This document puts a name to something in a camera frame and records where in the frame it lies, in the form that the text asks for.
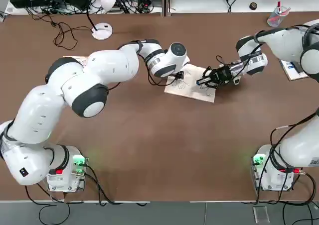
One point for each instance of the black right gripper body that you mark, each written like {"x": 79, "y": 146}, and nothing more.
{"x": 223, "y": 75}

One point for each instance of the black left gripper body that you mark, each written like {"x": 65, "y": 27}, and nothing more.
{"x": 179, "y": 76}

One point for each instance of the blue white marker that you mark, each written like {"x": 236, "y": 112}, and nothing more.
{"x": 200, "y": 81}

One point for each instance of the white notebook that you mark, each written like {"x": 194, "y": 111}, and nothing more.
{"x": 189, "y": 91}

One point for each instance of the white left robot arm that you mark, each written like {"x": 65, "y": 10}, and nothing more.
{"x": 112, "y": 65}

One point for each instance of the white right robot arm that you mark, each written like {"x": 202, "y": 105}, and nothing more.
{"x": 286, "y": 40}

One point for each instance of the red marker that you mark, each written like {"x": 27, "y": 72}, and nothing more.
{"x": 279, "y": 4}

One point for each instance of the white blue cover book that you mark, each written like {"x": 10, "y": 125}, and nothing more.
{"x": 290, "y": 65}

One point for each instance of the black tape roll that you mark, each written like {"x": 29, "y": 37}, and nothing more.
{"x": 251, "y": 6}

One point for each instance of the white desk lamp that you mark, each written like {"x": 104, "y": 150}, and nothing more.
{"x": 102, "y": 32}

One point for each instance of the orange illustrated book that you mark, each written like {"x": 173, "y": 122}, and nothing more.
{"x": 79, "y": 58}

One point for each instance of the clear plastic block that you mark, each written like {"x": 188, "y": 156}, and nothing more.
{"x": 261, "y": 214}

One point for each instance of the aluminium frame post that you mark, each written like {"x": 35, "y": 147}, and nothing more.
{"x": 165, "y": 1}

